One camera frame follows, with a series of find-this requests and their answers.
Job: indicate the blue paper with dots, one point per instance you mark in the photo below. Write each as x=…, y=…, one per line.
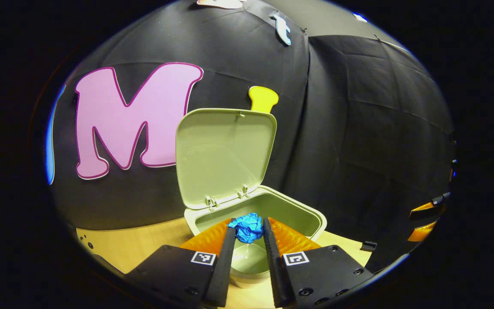
x=247, y=227

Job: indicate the green desktop garbage bin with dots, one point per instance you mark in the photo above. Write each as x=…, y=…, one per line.
x=221, y=154

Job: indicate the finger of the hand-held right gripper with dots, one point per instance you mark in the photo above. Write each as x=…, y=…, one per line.
x=422, y=234
x=429, y=207

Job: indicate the small black block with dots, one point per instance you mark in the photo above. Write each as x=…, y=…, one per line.
x=369, y=246

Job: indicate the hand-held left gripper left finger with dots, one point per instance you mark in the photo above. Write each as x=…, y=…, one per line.
x=223, y=270

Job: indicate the black backdrop cloth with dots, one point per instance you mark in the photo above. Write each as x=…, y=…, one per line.
x=350, y=128

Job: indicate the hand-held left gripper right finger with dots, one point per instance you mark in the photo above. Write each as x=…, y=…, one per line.
x=275, y=274

